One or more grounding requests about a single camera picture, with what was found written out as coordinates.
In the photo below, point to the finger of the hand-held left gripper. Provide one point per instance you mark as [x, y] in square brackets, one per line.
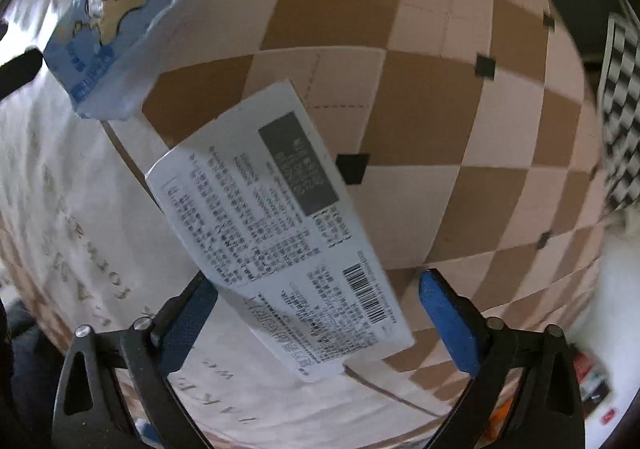
[20, 74]

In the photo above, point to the blue tissue pack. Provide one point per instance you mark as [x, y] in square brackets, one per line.
[125, 29]

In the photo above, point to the white printed packet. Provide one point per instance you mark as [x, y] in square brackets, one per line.
[260, 209]

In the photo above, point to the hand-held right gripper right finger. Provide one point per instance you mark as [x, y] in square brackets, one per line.
[445, 324]

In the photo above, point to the brown checkered tablecloth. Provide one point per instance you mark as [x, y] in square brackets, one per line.
[400, 54]

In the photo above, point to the black and white checkered blanket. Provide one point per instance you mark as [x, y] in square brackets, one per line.
[622, 129]

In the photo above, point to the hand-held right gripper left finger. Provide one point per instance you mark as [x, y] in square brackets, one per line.
[187, 324]

